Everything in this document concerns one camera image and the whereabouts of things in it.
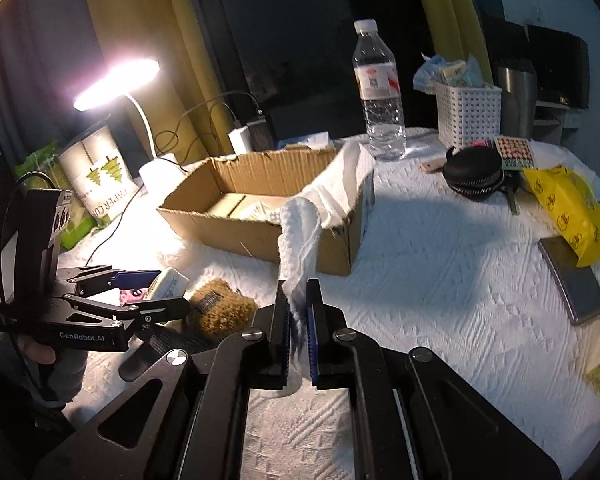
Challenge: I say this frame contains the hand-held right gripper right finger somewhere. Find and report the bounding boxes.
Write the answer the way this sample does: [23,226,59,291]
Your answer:
[304,278,564,480]

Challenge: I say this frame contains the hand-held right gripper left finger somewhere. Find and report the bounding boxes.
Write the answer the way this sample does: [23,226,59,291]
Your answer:
[30,279,294,480]

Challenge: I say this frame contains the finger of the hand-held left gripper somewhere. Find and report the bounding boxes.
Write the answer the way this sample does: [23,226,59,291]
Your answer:
[64,295,192,334]
[74,264,162,297]

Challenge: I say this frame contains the white pad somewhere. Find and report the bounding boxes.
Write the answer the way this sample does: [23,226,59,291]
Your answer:
[145,267,191,304]

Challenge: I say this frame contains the small white cloth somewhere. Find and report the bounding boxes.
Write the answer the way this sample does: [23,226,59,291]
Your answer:
[277,197,327,392]

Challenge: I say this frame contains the cardboard box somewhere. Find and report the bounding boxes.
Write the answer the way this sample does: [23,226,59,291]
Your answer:
[157,142,377,278]

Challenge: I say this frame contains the person's left forearm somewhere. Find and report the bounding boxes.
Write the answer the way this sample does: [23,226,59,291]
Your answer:
[42,349,89,408]

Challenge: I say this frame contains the person's left hand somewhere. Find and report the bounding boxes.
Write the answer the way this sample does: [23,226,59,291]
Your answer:
[17,334,57,367]

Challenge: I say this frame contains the pink small item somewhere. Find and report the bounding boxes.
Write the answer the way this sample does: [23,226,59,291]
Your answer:
[118,287,149,306]

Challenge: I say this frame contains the brown fuzzy sponge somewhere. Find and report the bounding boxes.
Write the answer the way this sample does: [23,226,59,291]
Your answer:
[187,280,259,342]

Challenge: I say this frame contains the white bag with tree print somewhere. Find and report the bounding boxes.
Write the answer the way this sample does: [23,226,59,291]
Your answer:
[57,124,137,227]

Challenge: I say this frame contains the green plastic pack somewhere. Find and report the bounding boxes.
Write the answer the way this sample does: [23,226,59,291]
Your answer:
[14,139,97,252]

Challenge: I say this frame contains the white textured tablecloth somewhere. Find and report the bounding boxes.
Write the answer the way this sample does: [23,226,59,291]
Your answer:
[55,127,600,480]

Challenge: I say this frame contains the white towel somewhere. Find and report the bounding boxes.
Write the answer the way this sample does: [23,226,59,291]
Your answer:
[279,140,376,228]

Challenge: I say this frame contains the white charger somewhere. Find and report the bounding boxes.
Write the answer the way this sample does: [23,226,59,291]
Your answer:
[228,127,254,154]

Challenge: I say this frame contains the blue white small box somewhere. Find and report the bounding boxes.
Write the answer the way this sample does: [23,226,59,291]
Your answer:
[284,131,332,150]

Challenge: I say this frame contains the black power adapter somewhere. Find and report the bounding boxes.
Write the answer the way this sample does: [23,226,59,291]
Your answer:
[247,109,272,152]

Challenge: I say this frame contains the white desk lamp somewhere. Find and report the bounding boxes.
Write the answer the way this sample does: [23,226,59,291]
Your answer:
[72,57,187,196]

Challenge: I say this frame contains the grey curtain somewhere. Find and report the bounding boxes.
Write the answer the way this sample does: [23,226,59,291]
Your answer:
[0,0,107,163]

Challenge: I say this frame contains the black round zip case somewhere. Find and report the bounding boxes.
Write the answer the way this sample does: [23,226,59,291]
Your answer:
[442,145,506,204]

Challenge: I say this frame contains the key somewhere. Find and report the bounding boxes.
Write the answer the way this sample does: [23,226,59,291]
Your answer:
[502,170,524,216]

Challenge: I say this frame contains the yellow curtain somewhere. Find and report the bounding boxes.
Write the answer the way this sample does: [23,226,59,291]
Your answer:
[79,0,222,162]
[406,0,492,87]

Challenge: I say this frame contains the clear water bottle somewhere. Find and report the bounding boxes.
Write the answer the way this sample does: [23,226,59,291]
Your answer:
[352,18,409,162]

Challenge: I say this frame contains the grey smartphone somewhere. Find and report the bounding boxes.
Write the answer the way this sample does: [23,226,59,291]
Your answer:
[537,235,600,327]

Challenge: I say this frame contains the white plastic basket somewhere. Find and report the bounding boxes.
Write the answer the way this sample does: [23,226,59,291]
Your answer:
[433,80,504,149]

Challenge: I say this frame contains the patterned small box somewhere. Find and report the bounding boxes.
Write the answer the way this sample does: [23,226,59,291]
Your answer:
[492,135,537,171]

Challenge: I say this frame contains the yellow plastic bag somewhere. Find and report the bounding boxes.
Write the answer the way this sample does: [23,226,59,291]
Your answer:
[522,164,600,269]

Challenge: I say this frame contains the packets in basket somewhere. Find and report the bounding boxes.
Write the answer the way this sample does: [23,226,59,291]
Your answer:
[412,54,496,95]

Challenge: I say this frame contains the steel tumbler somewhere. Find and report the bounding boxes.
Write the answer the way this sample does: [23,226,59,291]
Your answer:
[496,59,539,141]

